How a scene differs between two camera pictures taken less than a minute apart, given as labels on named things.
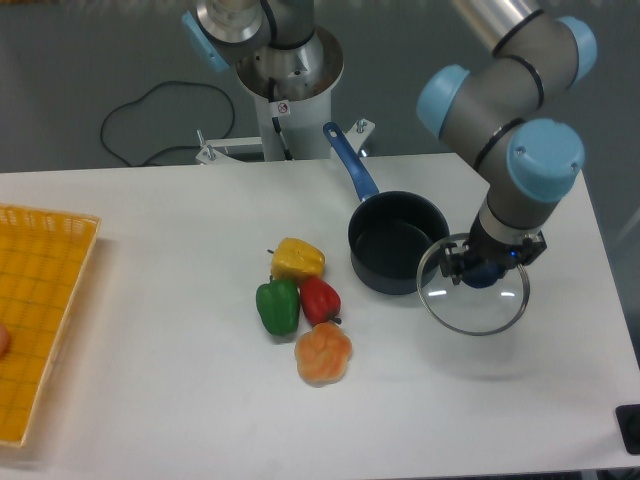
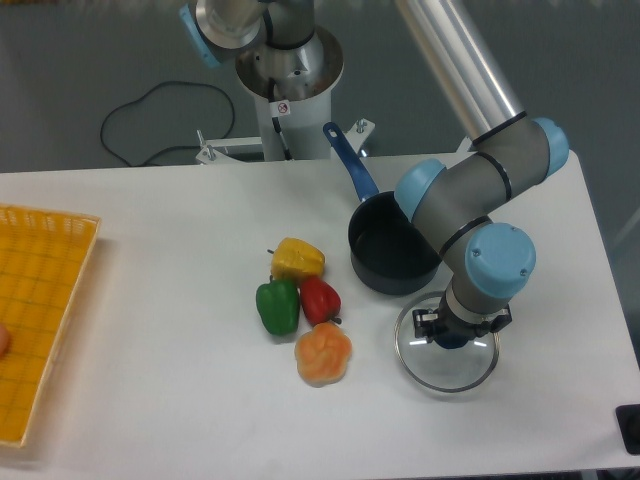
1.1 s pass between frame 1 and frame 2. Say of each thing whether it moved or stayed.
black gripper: moved
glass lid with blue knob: moved
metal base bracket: stayed
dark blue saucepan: stayed
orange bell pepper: stayed
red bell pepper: stayed
